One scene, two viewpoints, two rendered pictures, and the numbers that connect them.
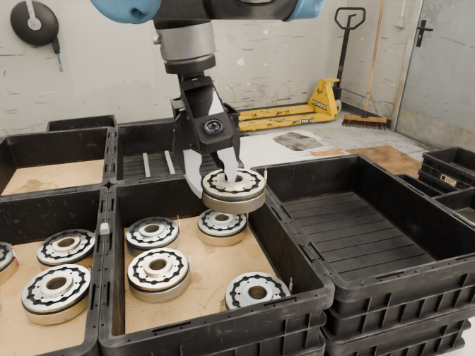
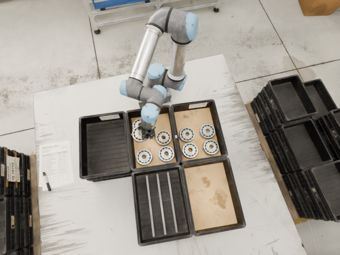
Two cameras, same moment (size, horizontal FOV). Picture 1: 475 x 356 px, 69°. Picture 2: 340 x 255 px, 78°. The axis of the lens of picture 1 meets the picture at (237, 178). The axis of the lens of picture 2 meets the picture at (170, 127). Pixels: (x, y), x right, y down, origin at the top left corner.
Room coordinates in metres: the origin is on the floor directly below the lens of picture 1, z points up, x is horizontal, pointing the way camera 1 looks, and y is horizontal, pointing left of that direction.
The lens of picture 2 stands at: (0.86, 0.20, 2.19)
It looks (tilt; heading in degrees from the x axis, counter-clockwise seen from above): 70 degrees down; 184
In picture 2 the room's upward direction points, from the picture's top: 4 degrees clockwise
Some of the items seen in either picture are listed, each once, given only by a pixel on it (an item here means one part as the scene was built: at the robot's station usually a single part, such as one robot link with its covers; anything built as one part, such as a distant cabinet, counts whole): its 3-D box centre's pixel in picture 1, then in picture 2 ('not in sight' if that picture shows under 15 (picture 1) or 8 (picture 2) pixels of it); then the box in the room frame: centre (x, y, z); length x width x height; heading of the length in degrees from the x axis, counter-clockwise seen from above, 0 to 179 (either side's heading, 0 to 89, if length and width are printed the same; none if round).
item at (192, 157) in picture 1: (191, 168); not in sight; (0.50, 0.07, 1.03); 0.06 x 0.03 x 0.09; 16
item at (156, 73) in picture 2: not in sight; (157, 74); (0.06, 0.04, 0.97); 0.13 x 0.12 x 0.14; 79
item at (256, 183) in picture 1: (233, 182); (140, 133); (0.50, 0.01, 1.01); 0.10 x 0.10 x 0.01
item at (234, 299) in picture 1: (257, 295); (140, 125); (0.40, -0.03, 0.86); 0.10 x 0.10 x 0.01
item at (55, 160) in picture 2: not in sight; (54, 163); (0.71, -0.60, 0.70); 0.33 x 0.23 x 0.01; 22
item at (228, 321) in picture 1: (198, 232); (152, 136); (0.48, 0.07, 0.92); 0.40 x 0.30 x 0.02; 17
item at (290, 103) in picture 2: not in sight; (279, 107); (-0.15, 1.18, 0.37); 0.40 x 0.30 x 0.45; 22
